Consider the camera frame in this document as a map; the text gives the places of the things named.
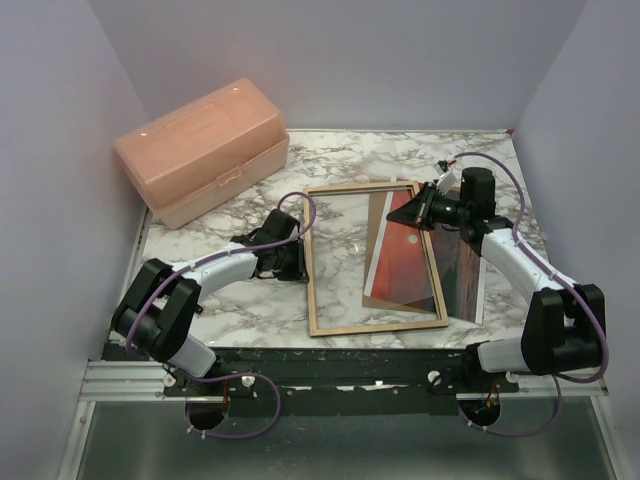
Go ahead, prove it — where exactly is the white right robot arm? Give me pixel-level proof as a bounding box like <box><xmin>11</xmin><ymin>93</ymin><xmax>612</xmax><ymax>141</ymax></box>
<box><xmin>386</xmin><ymin>167</ymin><xmax>606</xmax><ymax>392</ymax></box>

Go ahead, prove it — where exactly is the brown cardboard backing board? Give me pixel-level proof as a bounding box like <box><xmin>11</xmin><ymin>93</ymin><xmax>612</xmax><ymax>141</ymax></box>
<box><xmin>360</xmin><ymin>178</ymin><xmax>474</xmax><ymax>314</ymax></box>

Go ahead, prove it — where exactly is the wooden picture frame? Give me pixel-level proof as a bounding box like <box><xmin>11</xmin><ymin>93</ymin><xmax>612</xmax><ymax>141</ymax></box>
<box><xmin>303</xmin><ymin>180</ymin><xmax>449</xmax><ymax>337</ymax></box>

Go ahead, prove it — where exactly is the aluminium extrusion rail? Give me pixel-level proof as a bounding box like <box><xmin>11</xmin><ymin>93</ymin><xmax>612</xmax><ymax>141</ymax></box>
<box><xmin>79</xmin><ymin>361</ymin><xmax>165</xmax><ymax>402</ymax></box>

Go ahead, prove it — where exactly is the clear acrylic glass sheet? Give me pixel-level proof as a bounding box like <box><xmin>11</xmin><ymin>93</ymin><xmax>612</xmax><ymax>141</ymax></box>
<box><xmin>312</xmin><ymin>190</ymin><xmax>437</xmax><ymax>328</ymax></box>

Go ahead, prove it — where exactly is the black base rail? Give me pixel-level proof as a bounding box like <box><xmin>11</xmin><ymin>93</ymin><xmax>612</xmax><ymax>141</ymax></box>
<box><xmin>159</xmin><ymin>348</ymin><xmax>518</xmax><ymax>418</ymax></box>

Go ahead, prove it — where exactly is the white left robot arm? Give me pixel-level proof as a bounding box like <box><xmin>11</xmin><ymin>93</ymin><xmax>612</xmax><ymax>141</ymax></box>
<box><xmin>111</xmin><ymin>209</ymin><xmax>308</xmax><ymax>395</ymax></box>

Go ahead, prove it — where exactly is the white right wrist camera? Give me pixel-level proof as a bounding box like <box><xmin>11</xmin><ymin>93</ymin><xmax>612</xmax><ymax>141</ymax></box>
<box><xmin>434</xmin><ymin>159</ymin><xmax>457</xmax><ymax>195</ymax></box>

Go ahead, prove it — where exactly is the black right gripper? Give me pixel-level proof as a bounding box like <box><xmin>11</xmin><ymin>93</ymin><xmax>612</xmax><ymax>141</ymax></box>
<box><xmin>388</xmin><ymin>182</ymin><xmax>471</xmax><ymax>232</ymax></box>

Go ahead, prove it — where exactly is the red sunset photo print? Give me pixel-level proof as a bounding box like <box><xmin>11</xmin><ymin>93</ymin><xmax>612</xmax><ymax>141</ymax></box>
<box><xmin>363</xmin><ymin>176</ymin><xmax>489</xmax><ymax>325</ymax></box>

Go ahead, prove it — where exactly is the pink plastic storage box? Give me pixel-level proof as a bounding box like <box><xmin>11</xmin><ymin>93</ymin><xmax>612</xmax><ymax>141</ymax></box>
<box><xmin>114</xmin><ymin>79</ymin><xmax>290</xmax><ymax>229</ymax></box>

